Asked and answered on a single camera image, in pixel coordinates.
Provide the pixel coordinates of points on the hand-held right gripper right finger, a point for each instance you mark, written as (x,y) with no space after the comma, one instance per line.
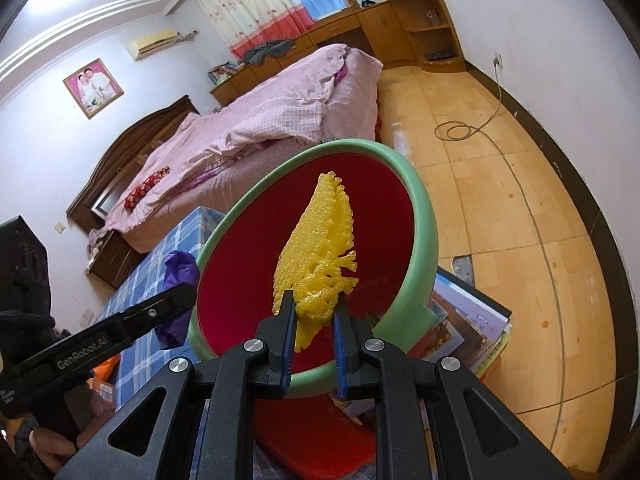
(340,360)

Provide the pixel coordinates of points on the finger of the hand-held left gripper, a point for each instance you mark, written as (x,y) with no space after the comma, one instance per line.
(100,340)

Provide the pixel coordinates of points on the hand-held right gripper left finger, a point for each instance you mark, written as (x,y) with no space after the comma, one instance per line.
(287,345)

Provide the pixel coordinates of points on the green-rimmed red bin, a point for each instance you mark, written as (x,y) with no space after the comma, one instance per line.
(240,280)

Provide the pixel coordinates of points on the yellow foam fruit net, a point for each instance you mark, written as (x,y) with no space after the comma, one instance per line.
(320,240)

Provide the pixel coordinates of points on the person's left hand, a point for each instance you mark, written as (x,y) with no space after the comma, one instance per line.
(50,452)

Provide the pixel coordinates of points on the orange packet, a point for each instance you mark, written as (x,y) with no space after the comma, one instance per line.
(102,380)

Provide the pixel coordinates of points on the blue plaid tablecloth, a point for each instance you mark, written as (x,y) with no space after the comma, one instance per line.
(145,280)

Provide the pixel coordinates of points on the crumpled white cloth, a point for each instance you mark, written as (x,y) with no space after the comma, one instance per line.
(95,242)

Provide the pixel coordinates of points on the dark wooden nightstand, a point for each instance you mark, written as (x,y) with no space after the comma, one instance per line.
(112,257)

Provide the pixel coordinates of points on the red plastic stool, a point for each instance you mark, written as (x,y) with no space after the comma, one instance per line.
(310,440)

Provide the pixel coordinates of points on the purple plastic bag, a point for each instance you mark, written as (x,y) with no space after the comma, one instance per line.
(177,270)

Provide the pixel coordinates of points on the stack of picture books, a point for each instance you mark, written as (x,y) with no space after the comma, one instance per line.
(470,320)

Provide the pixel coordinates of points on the red floral pillow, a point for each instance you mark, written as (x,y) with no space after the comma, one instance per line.
(145,187)

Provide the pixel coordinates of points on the dark wooden headboard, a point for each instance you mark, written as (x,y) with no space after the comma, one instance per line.
(135,140)

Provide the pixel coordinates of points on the bed with pink mattress cover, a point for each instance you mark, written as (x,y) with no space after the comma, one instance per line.
(210,187)

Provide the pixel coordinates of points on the pink checked duvet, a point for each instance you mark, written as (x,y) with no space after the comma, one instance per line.
(280,105)

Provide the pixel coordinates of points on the row of books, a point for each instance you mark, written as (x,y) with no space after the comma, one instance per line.
(222,71)

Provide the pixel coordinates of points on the grey clothes pile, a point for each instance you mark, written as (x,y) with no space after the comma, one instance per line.
(270,50)

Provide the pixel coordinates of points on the long wooden desk cabinet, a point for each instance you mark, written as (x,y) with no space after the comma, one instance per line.
(320,35)

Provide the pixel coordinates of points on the black device on shelf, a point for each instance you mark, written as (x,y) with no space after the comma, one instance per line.
(440,54)

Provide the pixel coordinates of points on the cream and red curtain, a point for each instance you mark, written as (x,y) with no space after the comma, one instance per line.
(250,5)

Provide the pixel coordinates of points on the wooden corner shelf unit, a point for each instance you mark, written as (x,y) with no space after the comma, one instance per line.
(435,30)

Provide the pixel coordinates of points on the glass jar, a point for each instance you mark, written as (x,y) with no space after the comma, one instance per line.
(432,17)

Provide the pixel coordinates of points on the low white wall socket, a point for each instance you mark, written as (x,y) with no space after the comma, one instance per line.
(87,316)

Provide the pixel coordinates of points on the white wall switch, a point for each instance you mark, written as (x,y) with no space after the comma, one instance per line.
(60,227)

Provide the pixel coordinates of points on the framed wall photo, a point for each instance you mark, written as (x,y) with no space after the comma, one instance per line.
(93,87)

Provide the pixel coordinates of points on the wall air conditioner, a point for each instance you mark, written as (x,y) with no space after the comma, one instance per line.
(152,42)

